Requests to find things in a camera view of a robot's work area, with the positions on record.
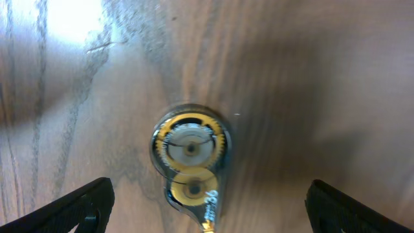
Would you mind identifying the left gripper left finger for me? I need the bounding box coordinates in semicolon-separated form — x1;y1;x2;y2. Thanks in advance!
1;177;115;233

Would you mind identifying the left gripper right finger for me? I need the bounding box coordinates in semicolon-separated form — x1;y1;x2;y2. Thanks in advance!
305;179;413;233

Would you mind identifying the correction tape dispenser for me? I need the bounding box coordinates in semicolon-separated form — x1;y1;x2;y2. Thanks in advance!
149;104;232;232

